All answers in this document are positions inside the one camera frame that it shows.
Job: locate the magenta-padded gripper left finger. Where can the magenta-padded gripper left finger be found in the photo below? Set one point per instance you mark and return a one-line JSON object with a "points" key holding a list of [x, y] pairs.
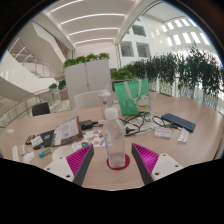
{"points": [[60, 166]]}

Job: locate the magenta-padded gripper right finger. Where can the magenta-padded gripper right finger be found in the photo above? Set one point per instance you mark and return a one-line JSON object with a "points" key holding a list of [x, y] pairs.
{"points": [[165, 165]]}

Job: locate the clear plastic water bottle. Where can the clear plastic water bottle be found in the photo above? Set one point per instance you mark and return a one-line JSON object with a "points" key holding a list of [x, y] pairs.
{"points": [[114, 140]]}

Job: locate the small green tube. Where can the small green tube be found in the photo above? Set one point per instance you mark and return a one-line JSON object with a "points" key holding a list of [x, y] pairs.
{"points": [[44, 153]]}

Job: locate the white computer mouse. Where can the white computer mouse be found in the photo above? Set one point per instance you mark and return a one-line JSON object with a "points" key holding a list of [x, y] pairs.
{"points": [[28, 157]]}

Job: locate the white label card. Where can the white label card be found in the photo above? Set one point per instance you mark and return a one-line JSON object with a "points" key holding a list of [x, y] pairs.
{"points": [[162, 132]]}

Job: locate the white card with print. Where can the white card with print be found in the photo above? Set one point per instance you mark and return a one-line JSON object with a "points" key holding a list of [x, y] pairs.
{"points": [[36, 141]]}

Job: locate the small white packet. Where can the small white packet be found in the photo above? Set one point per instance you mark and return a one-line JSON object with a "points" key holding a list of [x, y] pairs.
{"points": [[183, 135]]}

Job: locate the flat round red coaster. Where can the flat round red coaster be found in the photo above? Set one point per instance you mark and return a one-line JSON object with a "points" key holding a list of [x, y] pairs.
{"points": [[127, 162]]}

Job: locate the small white charger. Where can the small white charger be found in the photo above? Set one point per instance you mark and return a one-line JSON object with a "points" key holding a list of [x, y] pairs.
{"points": [[23, 149]]}

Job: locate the small red black box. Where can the small red black box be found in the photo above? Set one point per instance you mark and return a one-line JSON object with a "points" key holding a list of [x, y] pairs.
{"points": [[29, 139]]}

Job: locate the colourful sticker sheet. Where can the colourful sticker sheet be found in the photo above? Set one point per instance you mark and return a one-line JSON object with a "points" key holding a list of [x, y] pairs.
{"points": [[91, 139]]}

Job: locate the dark blue flat case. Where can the dark blue flat case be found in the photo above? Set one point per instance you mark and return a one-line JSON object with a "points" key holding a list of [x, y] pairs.
{"points": [[178, 122]]}

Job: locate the white power strip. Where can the white power strip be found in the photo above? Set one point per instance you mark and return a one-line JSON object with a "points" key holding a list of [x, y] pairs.
{"points": [[15, 153]]}

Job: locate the black power adapter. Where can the black power adapter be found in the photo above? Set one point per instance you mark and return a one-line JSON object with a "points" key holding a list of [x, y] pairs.
{"points": [[87, 124]]}

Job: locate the white paper sheet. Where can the white paper sheet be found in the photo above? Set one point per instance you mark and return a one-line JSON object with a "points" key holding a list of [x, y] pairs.
{"points": [[10, 131]]}

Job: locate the black chair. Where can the black chair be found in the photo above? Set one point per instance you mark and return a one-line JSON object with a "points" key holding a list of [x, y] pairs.
{"points": [[41, 108]]}

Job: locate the white chair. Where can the white chair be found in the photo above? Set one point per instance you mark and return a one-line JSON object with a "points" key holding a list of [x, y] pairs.
{"points": [[86, 99]]}

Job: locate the green tote bag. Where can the green tote bag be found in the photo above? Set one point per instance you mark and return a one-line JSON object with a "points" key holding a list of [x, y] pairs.
{"points": [[131, 98]]}

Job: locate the potted plant in brown planter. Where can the potted plant in brown planter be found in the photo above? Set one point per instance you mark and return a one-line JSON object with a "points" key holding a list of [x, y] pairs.
{"points": [[62, 89]]}

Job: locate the clear plastic jug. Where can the clear plastic jug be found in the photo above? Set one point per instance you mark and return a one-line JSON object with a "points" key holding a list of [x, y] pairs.
{"points": [[105, 103]]}

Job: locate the white cabinet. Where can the white cabinet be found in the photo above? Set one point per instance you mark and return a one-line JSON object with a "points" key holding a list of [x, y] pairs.
{"points": [[86, 78]]}

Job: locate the row of green hedge plants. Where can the row of green hedge plants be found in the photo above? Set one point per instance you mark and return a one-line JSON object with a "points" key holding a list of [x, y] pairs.
{"points": [[186, 70]]}

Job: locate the green plants on cabinet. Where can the green plants on cabinet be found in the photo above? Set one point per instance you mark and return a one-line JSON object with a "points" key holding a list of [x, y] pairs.
{"points": [[86, 58]]}

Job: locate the ceiling light strips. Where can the ceiling light strips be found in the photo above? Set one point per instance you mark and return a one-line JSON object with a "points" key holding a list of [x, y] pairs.
{"points": [[90, 22]]}

